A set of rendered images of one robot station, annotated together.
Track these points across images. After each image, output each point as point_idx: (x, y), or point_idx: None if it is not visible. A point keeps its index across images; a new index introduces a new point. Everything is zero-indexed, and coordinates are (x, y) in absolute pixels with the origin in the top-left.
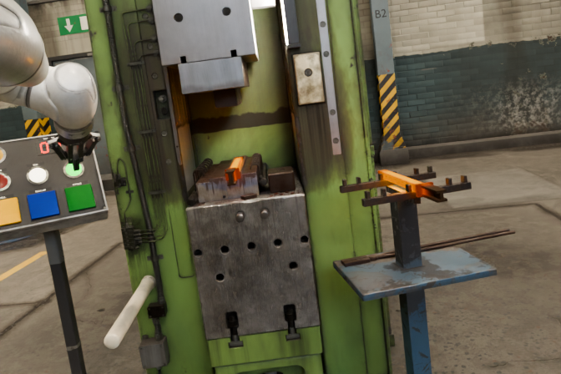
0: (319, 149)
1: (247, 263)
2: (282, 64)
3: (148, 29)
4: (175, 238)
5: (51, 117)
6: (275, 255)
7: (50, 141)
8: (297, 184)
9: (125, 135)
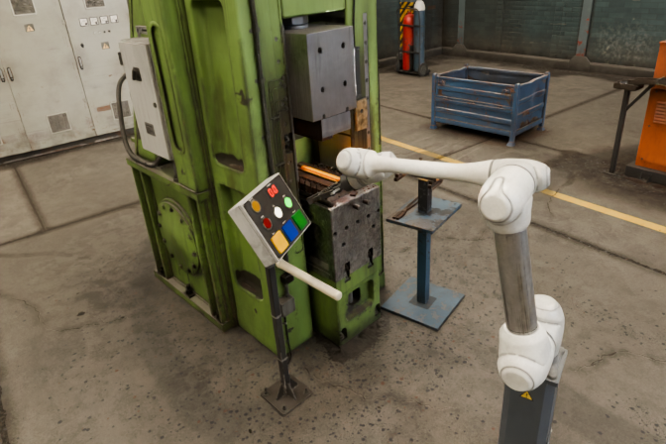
0: None
1: (355, 232)
2: None
3: (281, 92)
4: None
5: (372, 181)
6: (367, 223)
7: (334, 191)
8: None
9: (272, 168)
